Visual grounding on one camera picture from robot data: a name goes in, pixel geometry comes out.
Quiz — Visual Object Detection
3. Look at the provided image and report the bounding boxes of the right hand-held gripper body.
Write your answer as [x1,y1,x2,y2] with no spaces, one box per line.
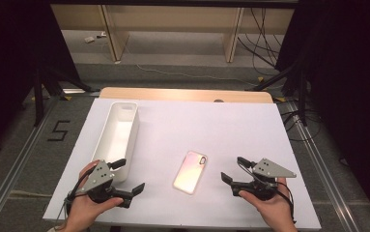
[230,158,298,202]

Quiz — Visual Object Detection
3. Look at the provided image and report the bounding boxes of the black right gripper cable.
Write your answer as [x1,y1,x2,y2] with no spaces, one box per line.
[275,181,298,225]

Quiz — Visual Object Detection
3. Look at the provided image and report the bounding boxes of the black curtain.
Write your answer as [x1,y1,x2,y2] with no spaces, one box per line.
[0,0,82,160]
[273,0,370,223]

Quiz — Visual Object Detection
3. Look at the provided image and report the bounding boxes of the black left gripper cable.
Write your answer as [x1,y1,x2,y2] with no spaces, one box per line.
[55,165,95,226]

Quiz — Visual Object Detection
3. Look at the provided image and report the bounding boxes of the iridescent phone case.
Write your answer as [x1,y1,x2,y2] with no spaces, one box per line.
[172,150,209,195]

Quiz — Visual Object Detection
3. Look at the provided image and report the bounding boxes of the white plastic storage bin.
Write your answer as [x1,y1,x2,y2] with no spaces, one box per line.
[90,101,140,184]

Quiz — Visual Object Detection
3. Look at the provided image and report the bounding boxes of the beige wooden desk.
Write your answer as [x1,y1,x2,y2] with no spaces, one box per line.
[50,3,296,64]

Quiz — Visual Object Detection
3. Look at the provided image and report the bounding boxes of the wooden table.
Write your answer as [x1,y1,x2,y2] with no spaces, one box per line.
[99,86,273,104]

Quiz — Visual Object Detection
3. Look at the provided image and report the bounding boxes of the black cables by stand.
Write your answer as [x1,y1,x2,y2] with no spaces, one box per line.
[280,107,323,143]

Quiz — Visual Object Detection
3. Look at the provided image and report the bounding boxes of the white table sheet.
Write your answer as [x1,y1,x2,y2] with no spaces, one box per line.
[43,98,322,230]

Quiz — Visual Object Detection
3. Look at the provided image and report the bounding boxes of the person's right hand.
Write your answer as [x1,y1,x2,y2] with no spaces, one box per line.
[239,177,298,232]

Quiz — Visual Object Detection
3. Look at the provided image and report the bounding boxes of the black floor cable bundle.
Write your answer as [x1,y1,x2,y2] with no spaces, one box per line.
[236,8,287,70]

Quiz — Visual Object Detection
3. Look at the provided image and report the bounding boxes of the white floor cable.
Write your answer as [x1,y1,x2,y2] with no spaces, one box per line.
[121,40,264,89]

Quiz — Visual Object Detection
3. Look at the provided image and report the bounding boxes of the person's left hand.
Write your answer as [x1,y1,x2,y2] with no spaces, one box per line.
[64,159,125,232]

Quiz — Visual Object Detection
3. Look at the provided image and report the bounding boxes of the black tripod stand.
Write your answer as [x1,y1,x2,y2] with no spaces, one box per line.
[27,62,100,128]
[245,57,310,128]

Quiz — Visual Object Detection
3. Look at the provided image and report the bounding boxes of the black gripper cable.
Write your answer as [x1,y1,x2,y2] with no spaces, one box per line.
[55,165,95,226]
[275,181,298,225]

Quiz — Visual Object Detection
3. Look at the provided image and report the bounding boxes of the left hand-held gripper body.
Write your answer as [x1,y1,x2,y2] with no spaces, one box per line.
[75,159,134,209]

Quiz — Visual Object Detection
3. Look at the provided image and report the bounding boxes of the metal floor rail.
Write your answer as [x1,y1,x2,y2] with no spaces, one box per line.
[0,96,60,232]
[283,100,362,232]

